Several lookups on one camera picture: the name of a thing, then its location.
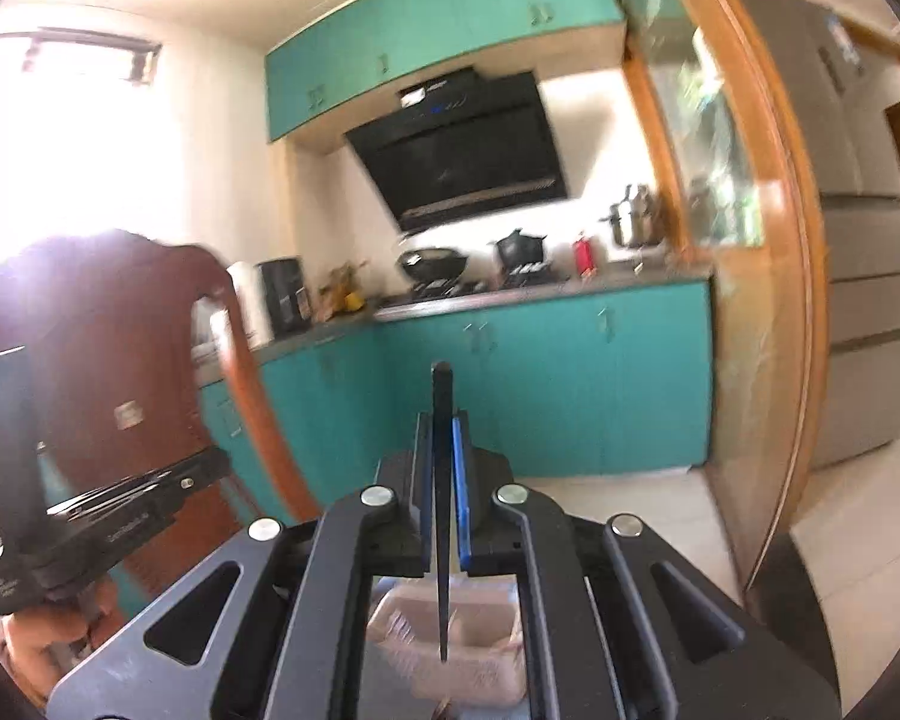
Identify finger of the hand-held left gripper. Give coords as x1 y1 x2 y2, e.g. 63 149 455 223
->
131 445 232 520

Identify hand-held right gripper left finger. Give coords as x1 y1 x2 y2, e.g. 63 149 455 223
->
45 411 437 720

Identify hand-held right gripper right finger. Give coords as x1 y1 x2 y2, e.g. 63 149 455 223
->
452 409 847 720

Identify grey plastic utensil holder basket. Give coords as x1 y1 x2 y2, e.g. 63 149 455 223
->
366 583 527 700

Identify person's left hand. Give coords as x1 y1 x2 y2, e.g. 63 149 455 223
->
0 576 125 695

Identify teal base cabinets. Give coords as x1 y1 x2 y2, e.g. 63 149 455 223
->
193 277 719 530

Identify dark wooden chair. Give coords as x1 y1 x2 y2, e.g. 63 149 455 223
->
0 229 302 620

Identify white paper roll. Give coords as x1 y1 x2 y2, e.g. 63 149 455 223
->
226 260 273 343

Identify black kitchen appliance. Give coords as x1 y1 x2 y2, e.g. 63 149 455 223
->
256 257 309 335

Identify gas stove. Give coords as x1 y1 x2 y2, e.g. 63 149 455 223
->
379 261 572 308

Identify yellow items on counter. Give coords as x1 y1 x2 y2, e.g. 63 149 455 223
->
320 260 370 317

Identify black wok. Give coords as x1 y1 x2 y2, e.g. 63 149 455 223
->
395 244 470 284

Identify black cooking pot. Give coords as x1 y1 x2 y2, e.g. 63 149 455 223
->
492 228 548 269

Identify grey kitchen countertop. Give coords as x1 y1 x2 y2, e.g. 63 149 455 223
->
193 261 715 385

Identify stainless steel pot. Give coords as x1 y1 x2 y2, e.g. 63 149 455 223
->
607 183 665 249

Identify black range hood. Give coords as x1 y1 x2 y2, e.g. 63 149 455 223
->
343 66 572 236

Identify wooden framed glass partition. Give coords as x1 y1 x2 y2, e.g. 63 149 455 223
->
594 0 832 595

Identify silver refrigerator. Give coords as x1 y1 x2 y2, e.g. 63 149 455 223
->
733 0 900 470

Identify window vent frame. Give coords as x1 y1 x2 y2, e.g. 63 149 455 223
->
0 28 163 85

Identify teal wall cabinets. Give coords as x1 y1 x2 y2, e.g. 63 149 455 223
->
264 0 629 145

